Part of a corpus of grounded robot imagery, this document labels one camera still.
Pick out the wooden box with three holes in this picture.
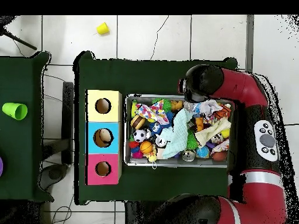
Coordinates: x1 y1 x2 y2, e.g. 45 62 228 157
85 89 123 186

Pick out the shallow clear mesh bin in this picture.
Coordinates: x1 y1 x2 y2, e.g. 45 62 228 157
123 96 237 168

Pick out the colourful polka-dot cloth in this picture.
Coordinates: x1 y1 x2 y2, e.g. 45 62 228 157
135 99 173 124

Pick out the wooden burger toy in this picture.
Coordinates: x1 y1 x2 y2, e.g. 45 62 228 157
129 116 145 132

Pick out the small soccer ball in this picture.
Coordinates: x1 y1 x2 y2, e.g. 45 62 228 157
133 130 147 145

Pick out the small orange basketball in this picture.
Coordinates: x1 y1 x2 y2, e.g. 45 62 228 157
140 142 154 156

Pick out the mint green knit cloth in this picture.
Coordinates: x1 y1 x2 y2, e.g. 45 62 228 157
161 108 194 159

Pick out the green spiky ball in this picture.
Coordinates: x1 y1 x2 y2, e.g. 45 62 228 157
186 130 199 151

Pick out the dark green tablecloth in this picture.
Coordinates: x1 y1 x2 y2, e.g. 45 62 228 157
74 50 239 206

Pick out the cream cloth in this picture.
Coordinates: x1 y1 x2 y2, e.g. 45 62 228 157
194 117 232 148

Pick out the red-brown ball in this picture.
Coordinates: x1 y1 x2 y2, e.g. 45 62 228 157
212 150 229 162

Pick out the black floor stand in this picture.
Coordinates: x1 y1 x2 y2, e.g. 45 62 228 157
39 81 75 191

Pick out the yellow cup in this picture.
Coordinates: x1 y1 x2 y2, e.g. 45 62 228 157
96 22 110 36

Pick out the dark green side table cloth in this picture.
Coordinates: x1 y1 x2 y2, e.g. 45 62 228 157
0 51 54 202

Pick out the green cup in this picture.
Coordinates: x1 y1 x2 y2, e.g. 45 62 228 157
2 102 29 121

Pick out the black tripod leg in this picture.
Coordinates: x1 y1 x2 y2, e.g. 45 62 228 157
0 15 37 51

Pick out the thin black floor cable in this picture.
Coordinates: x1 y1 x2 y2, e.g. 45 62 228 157
150 15 170 61

